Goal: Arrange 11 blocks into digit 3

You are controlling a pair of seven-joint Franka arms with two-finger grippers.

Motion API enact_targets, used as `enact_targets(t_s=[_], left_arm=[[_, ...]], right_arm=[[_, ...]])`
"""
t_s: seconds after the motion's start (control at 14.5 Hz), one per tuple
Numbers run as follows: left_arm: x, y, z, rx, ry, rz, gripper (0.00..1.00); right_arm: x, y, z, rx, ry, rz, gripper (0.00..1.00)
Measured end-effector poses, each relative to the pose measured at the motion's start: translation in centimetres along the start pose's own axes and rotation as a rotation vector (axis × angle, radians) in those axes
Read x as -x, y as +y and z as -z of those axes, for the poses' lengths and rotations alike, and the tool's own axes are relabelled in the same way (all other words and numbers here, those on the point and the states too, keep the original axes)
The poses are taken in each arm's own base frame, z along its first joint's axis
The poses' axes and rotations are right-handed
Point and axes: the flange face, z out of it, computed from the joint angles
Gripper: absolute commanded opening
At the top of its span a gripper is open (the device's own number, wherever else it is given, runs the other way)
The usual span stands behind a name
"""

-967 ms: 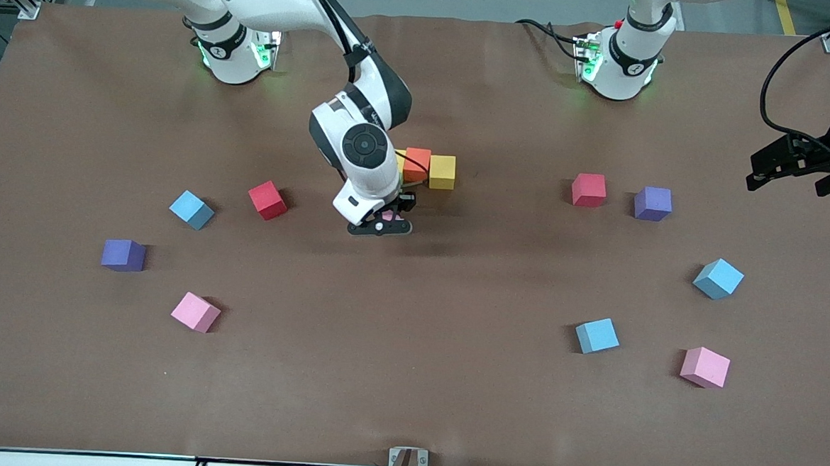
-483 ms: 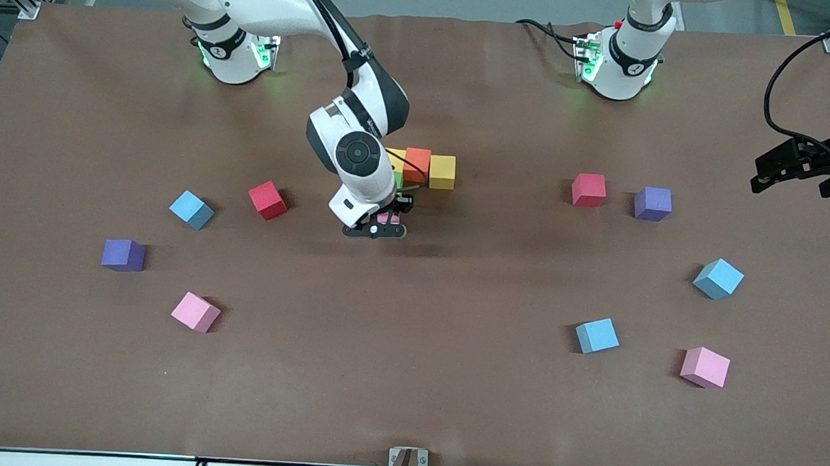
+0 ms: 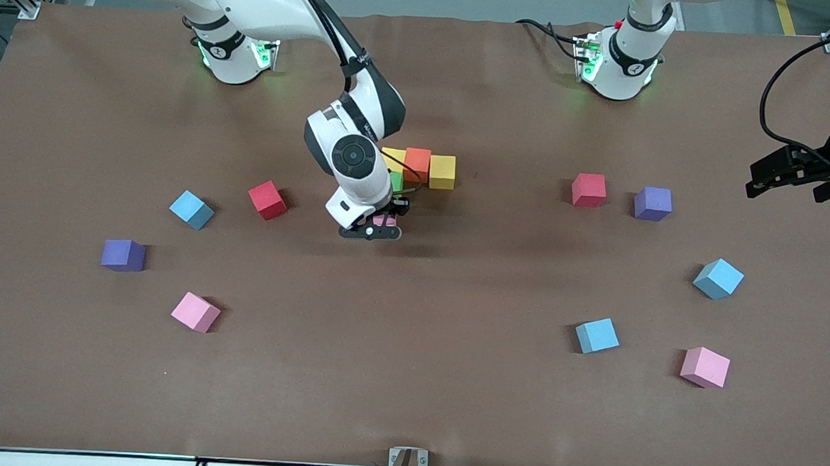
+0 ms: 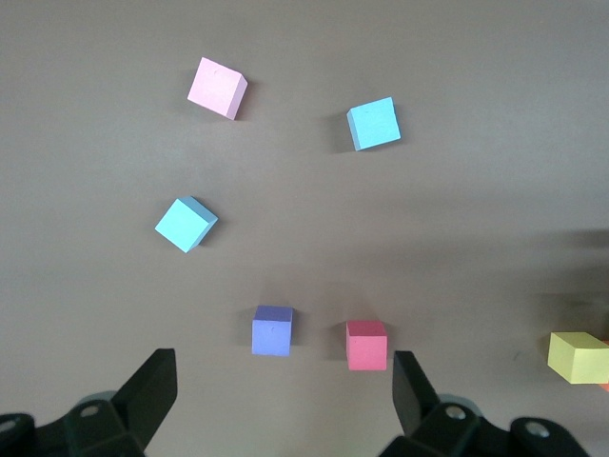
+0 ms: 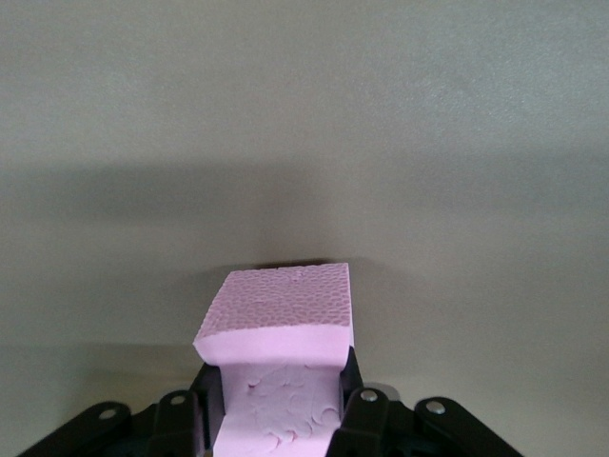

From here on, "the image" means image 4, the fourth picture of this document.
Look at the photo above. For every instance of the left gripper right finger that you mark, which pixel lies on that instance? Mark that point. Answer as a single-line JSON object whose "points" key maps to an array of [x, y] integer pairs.
{"points": [[428, 423]]}

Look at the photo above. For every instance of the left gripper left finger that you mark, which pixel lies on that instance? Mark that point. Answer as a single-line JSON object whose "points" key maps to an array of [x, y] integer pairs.
{"points": [[119, 419]]}

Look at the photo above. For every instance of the yellow foam cube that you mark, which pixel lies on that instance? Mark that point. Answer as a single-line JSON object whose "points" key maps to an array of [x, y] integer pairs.
{"points": [[580, 364]]}

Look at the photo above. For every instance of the orange foam cube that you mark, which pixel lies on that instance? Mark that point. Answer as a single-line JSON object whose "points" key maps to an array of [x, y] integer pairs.
{"points": [[606, 386]]}

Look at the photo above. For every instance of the rose red foam cube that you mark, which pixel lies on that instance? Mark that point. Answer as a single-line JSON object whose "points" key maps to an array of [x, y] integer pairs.
{"points": [[366, 350]]}

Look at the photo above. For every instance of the violet foam cube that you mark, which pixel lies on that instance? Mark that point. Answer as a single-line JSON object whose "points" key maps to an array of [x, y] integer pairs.
{"points": [[271, 335]]}

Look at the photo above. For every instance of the light blue foam cube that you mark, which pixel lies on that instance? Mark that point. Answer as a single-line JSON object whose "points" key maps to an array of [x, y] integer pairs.
{"points": [[376, 125], [183, 224]]}

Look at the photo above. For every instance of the brown table mat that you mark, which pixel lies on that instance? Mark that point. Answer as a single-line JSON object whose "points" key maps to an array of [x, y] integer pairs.
{"points": [[304, 214]]}

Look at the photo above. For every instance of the pink foam cube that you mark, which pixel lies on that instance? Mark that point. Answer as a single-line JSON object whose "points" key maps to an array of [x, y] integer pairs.
{"points": [[214, 85]]}

